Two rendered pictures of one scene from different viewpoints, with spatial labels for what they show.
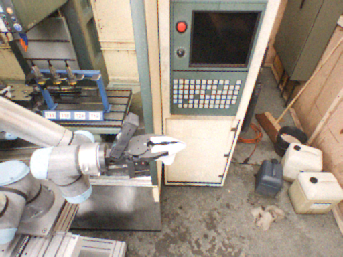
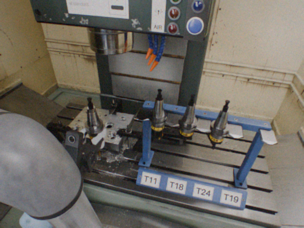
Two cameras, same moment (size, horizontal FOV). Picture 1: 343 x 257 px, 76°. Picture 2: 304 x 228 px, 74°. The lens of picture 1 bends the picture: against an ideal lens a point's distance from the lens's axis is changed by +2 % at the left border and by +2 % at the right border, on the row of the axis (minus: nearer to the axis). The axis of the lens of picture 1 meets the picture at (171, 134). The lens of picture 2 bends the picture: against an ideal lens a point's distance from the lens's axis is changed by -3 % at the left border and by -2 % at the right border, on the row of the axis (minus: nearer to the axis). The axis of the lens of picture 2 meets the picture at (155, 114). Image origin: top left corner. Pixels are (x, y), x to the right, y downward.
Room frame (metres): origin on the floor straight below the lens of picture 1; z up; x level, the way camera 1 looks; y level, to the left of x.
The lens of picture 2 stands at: (0.75, 0.81, 1.68)
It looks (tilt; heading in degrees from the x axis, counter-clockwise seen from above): 38 degrees down; 10
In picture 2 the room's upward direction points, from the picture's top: 3 degrees clockwise
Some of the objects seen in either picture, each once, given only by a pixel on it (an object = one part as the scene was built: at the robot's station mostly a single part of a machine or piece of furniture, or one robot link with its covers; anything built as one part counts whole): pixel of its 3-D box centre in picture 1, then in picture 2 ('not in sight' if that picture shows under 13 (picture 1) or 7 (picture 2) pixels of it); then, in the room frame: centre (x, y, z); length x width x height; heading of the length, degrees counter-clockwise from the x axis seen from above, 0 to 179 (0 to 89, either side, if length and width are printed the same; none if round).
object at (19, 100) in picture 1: (20, 94); (100, 126); (1.48, 1.22, 0.97); 0.29 x 0.23 x 0.05; 88
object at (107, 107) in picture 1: (103, 93); (250, 157); (1.37, 0.51, 1.05); 0.10 x 0.05 x 0.30; 178
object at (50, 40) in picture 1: (47, 49); (144, 64); (1.88, 1.09, 1.16); 0.48 x 0.05 x 0.51; 88
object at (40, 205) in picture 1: (29, 197); not in sight; (0.43, 0.55, 1.21); 0.15 x 0.15 x 0.10
